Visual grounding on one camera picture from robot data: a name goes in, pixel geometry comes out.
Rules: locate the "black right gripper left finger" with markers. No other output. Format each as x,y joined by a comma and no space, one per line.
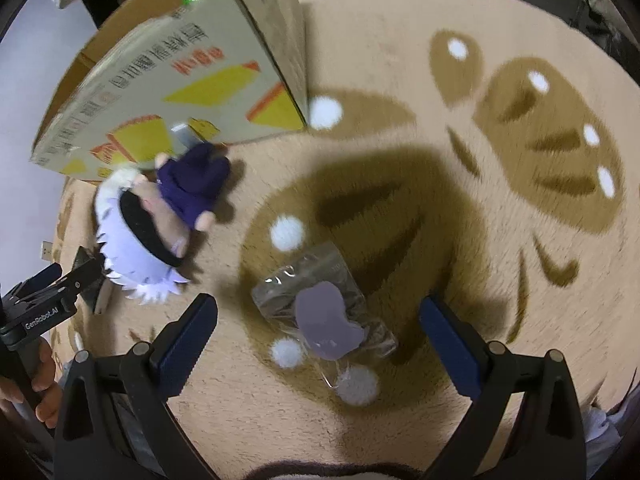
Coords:
91,440

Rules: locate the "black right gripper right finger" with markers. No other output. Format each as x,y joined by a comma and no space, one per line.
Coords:
547,438

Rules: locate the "white-haired plush doll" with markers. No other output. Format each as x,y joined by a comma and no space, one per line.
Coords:
144,226

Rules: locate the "purple item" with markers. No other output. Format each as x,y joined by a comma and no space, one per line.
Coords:
316,301

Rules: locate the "person's left hand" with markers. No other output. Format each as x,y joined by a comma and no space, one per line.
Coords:
43,382

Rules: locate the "beige patterned plush rug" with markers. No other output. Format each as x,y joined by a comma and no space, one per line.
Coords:
480,150

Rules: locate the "open cardboard box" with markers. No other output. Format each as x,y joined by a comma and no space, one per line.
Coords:
235,69

